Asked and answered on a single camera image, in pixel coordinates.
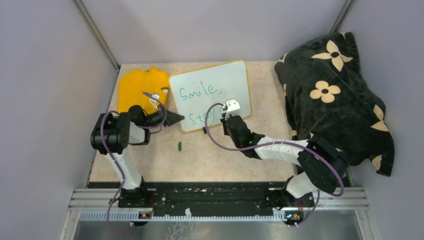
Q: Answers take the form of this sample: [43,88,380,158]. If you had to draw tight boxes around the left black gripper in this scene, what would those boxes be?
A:
[142,103,184,128]

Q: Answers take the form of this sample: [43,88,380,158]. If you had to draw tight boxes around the whiteboard with yellow frame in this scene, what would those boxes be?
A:
[168,60,252,133]

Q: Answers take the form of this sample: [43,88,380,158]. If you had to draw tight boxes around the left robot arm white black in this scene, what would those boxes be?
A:
[90,105,185,208]

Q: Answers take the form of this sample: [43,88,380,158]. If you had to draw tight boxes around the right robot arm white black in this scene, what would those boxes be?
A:
[221,115,349,206]

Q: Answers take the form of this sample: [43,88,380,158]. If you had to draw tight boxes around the yellow folded sweatshirt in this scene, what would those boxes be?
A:
[117,67,170,114]

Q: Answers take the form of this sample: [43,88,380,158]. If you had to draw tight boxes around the black floral blanket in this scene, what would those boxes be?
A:
[274,32,395,177]

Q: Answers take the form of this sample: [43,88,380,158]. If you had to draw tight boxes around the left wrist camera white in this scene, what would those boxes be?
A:
[148,93,160,109]

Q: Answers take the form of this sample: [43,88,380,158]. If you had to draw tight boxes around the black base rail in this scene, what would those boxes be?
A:
[109,181,314,217]

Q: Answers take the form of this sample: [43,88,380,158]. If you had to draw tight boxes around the white slotted cable duct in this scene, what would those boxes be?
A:
[79,208,288,223]

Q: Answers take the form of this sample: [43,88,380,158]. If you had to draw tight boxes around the left metal corner post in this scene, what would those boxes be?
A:
[72,0,121,71]

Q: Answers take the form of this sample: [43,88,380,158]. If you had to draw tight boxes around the metal corner post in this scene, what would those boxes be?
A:
[72,0,121,71]
[329,0,356,34]

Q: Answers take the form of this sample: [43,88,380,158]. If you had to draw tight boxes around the right metal corner post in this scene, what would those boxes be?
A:
[329,0,356,34]

